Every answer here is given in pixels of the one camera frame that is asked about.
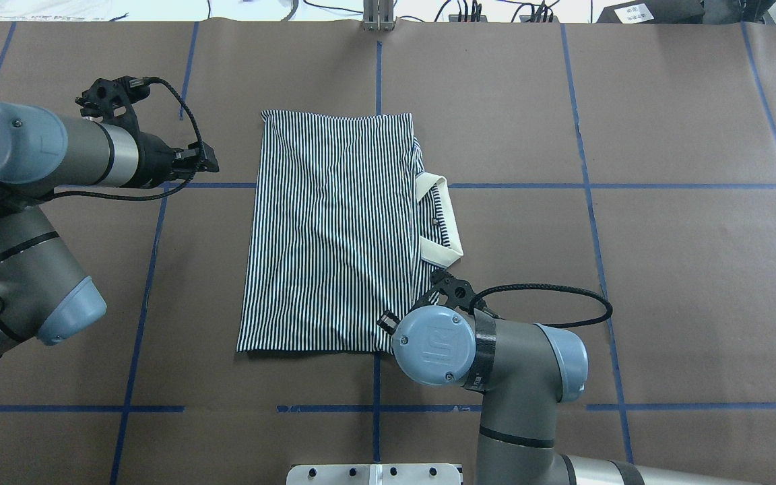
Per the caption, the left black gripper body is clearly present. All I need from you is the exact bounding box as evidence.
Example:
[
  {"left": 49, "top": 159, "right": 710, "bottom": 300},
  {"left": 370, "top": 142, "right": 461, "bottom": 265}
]
[{"left": 75, "top": 76, "right": 190, "bottom": 189}]

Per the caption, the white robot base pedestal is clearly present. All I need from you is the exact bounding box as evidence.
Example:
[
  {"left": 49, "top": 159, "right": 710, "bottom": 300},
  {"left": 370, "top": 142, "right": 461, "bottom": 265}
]
[{"left": 286, "top": 463, "right": 464, "bottom": 484}]

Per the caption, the navy white striped polo shirt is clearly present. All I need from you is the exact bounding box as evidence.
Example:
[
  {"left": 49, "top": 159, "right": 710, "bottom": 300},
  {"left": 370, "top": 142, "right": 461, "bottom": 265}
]
[{"left": 235, "top": 110, "right": 464, "bottom": 353}]

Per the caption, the black power adapter box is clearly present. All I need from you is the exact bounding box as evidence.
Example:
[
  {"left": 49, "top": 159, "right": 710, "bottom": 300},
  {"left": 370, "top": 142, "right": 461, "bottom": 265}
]
[{"left": 595, "top": 1, "right": 705, "bottom": 24}]

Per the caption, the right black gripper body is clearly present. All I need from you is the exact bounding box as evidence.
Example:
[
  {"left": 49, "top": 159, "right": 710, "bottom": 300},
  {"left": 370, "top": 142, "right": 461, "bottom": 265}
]
[{"left": 377, "top": 270, "right": 498, "bottom": 335}]

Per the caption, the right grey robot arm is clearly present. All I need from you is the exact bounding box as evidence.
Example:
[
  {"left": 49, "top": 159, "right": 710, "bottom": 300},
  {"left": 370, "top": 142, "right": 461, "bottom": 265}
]
[{"left": 377, "top": 270, "right": 728, "bottom": 484}]

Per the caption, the aluminium frame post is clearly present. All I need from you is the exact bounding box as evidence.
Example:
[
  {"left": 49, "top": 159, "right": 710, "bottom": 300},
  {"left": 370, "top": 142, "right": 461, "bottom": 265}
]
[{"left": 361, "top": 0, "right": 397, "bottom": 32}]

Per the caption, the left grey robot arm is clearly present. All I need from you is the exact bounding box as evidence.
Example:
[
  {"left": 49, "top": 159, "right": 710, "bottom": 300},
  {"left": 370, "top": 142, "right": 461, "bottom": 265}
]
[{"left": 0, "top": 76, "right": 220, "bottom": 358}]

